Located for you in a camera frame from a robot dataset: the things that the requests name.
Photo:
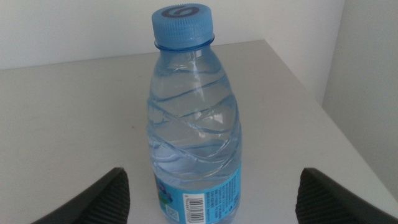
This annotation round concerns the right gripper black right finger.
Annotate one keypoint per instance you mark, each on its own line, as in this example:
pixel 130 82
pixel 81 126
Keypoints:
pixel 326 202

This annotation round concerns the clear water bottle blue cap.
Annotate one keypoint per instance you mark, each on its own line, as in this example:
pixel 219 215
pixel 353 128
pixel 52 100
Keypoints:
pixel 192 124

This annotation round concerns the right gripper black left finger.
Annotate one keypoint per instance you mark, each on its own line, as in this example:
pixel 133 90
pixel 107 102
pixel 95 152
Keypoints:
pixel 99 202

